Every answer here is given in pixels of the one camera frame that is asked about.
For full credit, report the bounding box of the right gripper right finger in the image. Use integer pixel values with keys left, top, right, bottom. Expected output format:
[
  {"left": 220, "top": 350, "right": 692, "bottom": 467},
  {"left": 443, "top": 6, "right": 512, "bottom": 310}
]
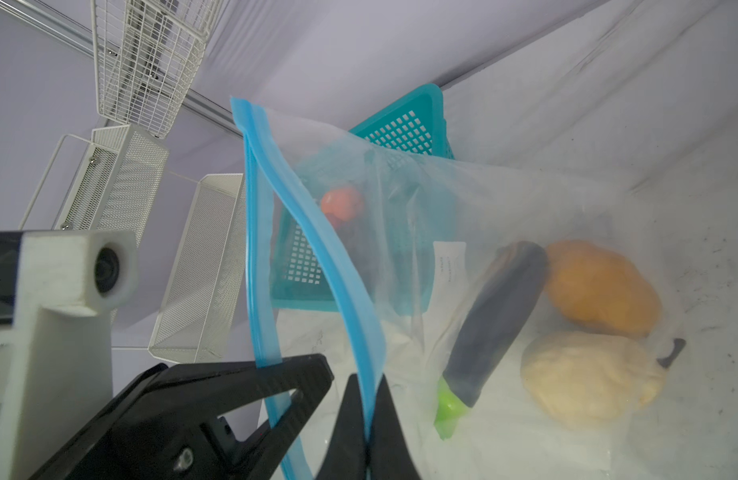
[{"left": 366, "top": 377, "right": 421, "bottom": 480}]

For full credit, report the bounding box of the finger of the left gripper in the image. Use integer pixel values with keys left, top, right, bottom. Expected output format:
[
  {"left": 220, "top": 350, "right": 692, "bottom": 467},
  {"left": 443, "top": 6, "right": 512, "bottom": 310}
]
[{"left": 146, "top": 354, "right": 333, "bottom": 479}]

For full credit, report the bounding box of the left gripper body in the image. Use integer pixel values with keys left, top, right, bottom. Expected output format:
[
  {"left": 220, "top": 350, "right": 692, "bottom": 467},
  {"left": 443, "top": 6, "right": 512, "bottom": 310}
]
[{"left": 32, "top": 383, "right": 267, "bottom": 479}]

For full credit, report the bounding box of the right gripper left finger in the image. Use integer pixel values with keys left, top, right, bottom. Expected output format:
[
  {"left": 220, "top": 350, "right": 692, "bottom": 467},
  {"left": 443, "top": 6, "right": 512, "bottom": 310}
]
[{"left": 316, "top": 374, "right": 367, "bottom": 480}]

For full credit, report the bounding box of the clear zip bag blue zipper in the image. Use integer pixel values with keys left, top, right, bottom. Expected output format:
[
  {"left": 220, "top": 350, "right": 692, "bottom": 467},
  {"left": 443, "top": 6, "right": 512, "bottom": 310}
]
[{"left": 231, "top": 98, "right": 685, "bottom": 479}]

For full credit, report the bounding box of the cream toy pear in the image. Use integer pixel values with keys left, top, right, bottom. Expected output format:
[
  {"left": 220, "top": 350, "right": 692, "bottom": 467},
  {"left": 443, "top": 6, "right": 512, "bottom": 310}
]
[{"left": 520, "top": 331, "right": 687, "bottom": 430}]

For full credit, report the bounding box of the black toy eggplant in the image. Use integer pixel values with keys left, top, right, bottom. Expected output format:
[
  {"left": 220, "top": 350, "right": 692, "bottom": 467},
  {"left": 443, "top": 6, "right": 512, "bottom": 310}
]
[{"left": 434, "top": 241, "right": 549, "bottom": 440}]

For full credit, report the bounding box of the yellow orange toy fruit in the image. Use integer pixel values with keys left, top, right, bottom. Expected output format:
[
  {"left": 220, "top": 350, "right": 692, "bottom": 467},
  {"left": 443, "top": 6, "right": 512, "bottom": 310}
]
[{"left": 545, "top": 240, "right": 662, "bottom": 338}]

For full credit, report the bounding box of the white mesh shelf lower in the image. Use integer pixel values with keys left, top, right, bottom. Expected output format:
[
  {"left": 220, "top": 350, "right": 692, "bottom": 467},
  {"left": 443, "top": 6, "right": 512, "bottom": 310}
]
[{"left": 148, "top": 173, "right": 246, "bottom": 363}]

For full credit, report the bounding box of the white mesh shelf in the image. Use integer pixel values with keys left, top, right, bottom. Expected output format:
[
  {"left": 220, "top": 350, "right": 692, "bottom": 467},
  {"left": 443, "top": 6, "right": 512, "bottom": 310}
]
[
  {"left": 148, "top": 173, "right": 246, "bottom": 363},
  {"left": 18, "top": 124, "right": 169, "bottom": 243}
]

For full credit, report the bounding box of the white mesh shelf upper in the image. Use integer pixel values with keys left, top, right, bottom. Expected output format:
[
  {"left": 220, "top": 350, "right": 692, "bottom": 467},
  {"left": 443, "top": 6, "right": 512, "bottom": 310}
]
[{"left": 18, "top": 124, "right": 169, "bottom": 243}]

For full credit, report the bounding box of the red orange toy fruit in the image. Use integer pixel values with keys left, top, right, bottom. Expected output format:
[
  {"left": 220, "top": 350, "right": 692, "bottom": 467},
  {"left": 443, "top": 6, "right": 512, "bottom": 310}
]
[{"left": 320, "top": 186, "right": 364, "bottom": 229}]

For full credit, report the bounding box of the teal plastic basket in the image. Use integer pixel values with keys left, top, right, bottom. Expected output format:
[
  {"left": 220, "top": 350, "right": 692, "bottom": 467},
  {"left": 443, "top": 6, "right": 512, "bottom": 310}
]
[{"left": 270, "top": 84, "right": 455, "bottom": 320}]

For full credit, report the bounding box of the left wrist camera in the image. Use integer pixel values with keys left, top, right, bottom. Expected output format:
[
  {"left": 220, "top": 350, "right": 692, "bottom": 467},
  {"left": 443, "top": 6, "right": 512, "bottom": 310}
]
[{"left": 0, "top": 230, "right": 138, "bottom": 479}]

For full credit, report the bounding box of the white wire basket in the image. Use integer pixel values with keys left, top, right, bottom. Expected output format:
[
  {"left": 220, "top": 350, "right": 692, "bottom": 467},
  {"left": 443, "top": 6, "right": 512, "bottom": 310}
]
[{"left": 90, "top": 0, "right": 223, "bottom": 139}]

